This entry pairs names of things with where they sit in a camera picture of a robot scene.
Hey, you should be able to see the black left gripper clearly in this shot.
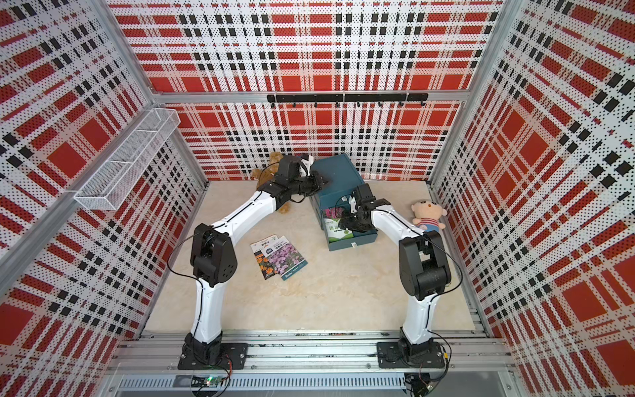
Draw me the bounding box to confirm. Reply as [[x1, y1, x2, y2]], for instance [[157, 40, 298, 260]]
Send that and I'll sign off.
[[289, 170, 333, 197]]

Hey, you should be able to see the teal drawer cabinet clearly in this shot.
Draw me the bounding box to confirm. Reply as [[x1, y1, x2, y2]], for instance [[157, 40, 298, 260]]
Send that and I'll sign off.
[[310, 154, 377, 251]]

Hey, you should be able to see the purple flower seed bag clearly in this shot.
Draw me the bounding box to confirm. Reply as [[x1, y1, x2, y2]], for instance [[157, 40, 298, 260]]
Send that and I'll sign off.
[[262, 236, 308, 281]]

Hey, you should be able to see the orange flower seed bag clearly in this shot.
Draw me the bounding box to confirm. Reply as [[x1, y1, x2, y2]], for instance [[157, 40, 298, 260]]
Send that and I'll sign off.
[[251, 234, 278, 280]]

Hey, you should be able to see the pink flower green seed bag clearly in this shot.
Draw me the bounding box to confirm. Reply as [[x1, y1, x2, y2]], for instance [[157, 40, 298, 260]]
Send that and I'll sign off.
[[323, 207, 345, 221]]

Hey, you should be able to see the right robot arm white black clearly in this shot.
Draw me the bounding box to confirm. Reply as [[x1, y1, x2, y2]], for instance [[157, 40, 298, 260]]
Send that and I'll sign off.
[[339, 184, 451, 362]]

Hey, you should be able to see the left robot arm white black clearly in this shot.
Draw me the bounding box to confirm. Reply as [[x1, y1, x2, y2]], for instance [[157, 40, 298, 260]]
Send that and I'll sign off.
[[185, 154, 327, 362]]

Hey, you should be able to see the brown teddy bear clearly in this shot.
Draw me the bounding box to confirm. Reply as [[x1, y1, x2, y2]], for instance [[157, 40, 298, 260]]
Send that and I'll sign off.
[[250, 152, 299, 214]]

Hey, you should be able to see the pig plush toy striped shirt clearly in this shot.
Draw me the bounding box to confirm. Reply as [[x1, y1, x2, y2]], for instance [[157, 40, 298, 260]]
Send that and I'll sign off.
[[411, 200, 447, 232]]

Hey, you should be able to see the green circuit board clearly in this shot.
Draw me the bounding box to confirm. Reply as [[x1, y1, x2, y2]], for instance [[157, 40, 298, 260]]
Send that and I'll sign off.
[[191, 375, 226, 389]]

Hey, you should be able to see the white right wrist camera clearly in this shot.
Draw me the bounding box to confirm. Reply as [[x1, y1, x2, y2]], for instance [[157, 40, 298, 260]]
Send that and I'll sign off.
[[347, 195, 357, 213]]

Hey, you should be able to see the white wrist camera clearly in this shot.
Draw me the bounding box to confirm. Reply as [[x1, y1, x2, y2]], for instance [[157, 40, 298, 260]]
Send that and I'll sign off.
[[347, 195, 357, 213], [299, 154, 314, 177]]

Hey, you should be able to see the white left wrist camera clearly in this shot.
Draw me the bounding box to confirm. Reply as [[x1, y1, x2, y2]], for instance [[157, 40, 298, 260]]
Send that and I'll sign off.
[[299, 154, 314, 177]]

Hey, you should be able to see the black hook rail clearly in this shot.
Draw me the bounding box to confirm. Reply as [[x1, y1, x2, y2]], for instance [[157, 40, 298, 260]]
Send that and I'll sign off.
[[266, 93, 429, 105]]

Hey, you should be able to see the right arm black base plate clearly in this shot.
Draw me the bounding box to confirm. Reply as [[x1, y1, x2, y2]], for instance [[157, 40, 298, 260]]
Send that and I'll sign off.
[[376, 338, 445, 369]]

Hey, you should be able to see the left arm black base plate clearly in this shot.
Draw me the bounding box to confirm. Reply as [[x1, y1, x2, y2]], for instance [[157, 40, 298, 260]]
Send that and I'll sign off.
[[177, 342, 249, 371]]

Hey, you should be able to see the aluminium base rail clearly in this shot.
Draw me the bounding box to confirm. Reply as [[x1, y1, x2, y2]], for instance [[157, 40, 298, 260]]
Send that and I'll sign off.
[[99, 331, 521, 396]]

